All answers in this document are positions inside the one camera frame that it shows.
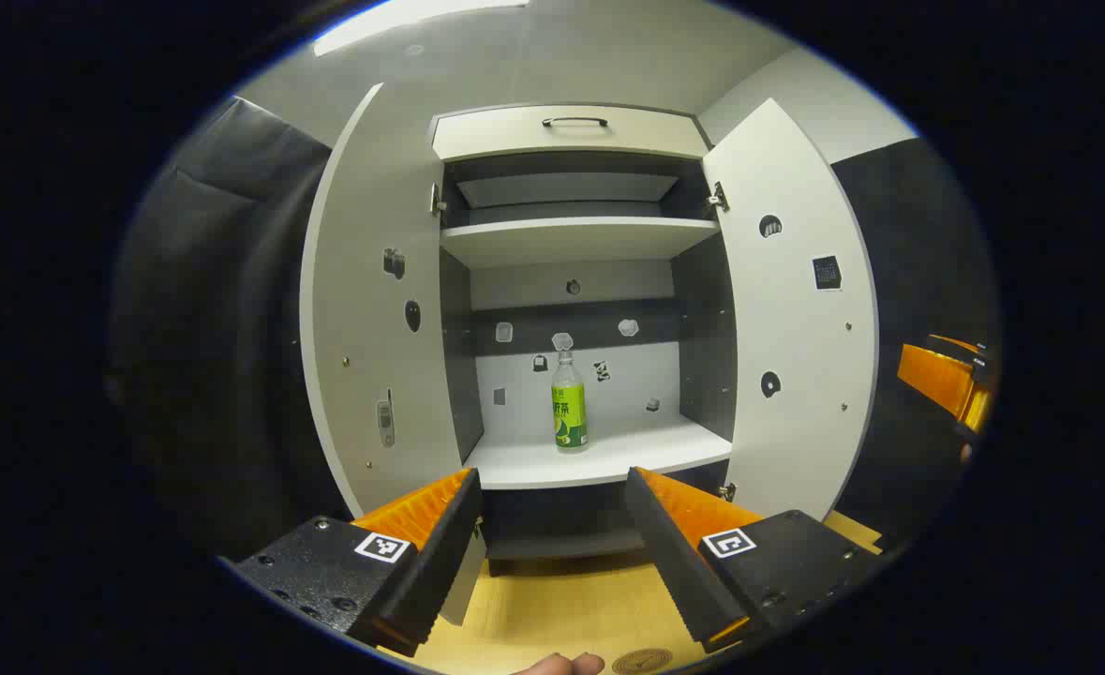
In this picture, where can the white cabinet shelf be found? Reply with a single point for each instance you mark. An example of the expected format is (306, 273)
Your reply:
(571, 239)

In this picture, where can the white cabinet drawer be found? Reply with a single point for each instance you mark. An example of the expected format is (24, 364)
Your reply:
(515, 136)

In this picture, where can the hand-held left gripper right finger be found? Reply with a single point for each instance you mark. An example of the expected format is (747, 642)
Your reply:
(674, 562)

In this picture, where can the white cabinet door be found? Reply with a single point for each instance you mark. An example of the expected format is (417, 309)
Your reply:
(365, 281)
(796, 328)

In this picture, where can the white cabinet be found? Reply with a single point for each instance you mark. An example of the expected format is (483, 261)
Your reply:
(599, 455)

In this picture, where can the black backdrop cloth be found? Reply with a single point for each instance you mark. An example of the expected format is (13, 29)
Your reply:
(908, 262)
(215, 328)

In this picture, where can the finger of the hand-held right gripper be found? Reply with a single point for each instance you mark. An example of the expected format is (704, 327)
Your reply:
(936, 375)

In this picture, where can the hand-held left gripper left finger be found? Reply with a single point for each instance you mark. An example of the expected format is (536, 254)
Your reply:
(440, 562)

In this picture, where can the round brown coaster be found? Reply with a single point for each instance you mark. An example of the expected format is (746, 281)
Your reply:
(641, 662)

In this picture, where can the green label bottle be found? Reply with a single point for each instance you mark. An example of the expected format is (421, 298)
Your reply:
(569, 412)

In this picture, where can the ceiling light panel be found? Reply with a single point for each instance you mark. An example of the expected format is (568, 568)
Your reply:
(402, 19)

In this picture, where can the metal door hinge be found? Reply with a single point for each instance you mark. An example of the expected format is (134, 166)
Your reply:
(719, 197)
(437, 200)

